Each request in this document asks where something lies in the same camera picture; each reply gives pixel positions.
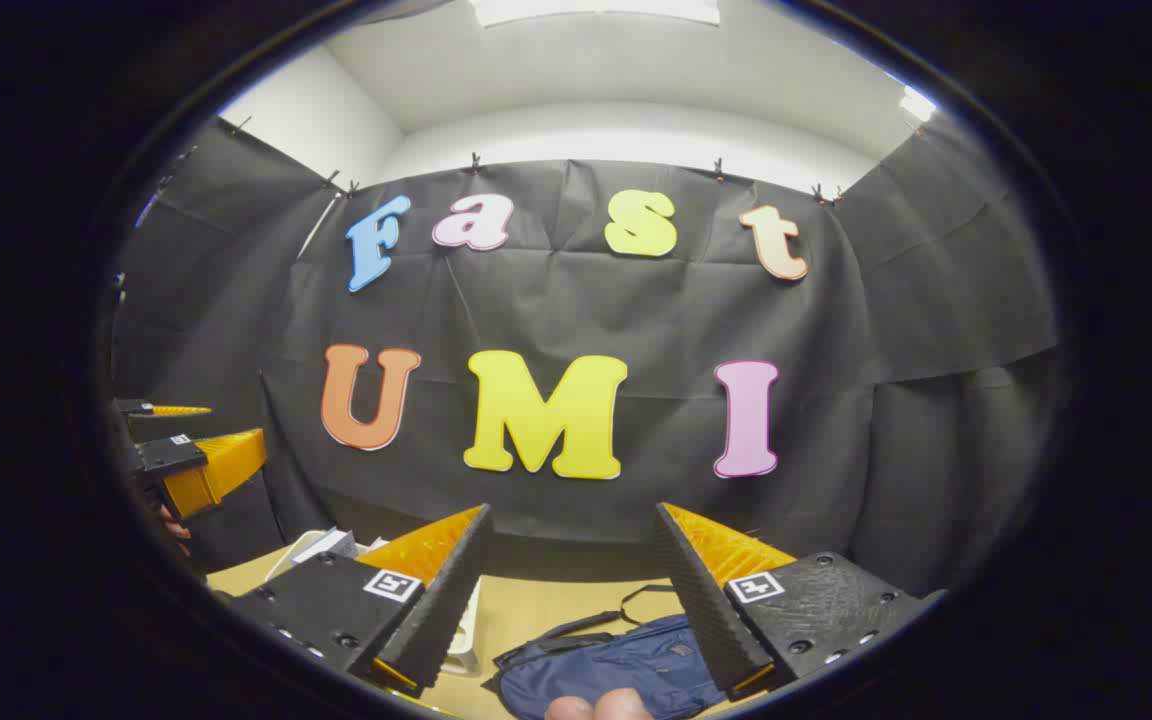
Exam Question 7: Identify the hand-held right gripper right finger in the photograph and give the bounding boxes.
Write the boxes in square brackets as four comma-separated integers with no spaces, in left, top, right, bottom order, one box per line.
[652,502,947,703]

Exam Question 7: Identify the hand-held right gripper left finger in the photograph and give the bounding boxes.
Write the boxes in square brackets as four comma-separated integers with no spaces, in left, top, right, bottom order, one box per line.
[226,503,494,699]

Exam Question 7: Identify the white plastic bookshelf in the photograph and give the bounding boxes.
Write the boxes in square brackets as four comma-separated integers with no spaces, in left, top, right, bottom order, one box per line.
[264,528,482,677]

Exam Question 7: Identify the navy blue schoolbag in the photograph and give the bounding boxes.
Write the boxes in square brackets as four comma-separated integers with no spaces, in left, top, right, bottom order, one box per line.
[483,585,737,720]

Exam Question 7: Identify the black backdrop cloth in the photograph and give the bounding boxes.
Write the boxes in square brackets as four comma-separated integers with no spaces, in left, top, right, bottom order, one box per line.
[111,115,1062,601]

